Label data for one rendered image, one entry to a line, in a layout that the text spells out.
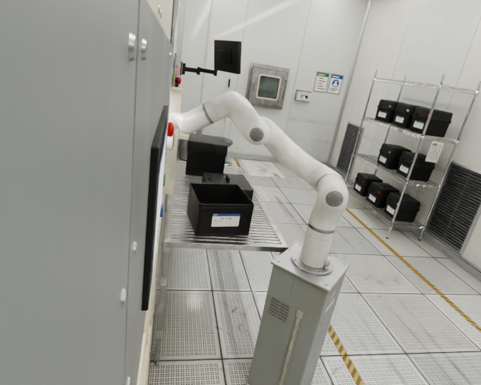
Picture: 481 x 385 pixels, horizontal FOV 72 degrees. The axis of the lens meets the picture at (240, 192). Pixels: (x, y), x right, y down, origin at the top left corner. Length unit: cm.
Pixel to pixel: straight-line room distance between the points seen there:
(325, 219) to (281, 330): 57
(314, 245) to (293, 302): 28
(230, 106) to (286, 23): 473
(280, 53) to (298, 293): 490
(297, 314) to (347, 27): 543
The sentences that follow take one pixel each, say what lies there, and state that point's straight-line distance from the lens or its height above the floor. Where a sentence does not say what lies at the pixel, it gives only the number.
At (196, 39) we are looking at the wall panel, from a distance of 575.
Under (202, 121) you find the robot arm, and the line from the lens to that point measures 139.
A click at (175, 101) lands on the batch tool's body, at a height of 134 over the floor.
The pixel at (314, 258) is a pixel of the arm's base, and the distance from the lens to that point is 151.
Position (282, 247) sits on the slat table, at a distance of 165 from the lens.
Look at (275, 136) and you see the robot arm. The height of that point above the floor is 130.
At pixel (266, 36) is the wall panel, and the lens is 592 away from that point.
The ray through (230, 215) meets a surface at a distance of 160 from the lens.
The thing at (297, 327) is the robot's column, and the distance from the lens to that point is 161.
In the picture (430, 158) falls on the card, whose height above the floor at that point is 96.
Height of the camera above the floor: 154
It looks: 20 degrees down
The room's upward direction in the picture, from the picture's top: 9 degrees clockwise
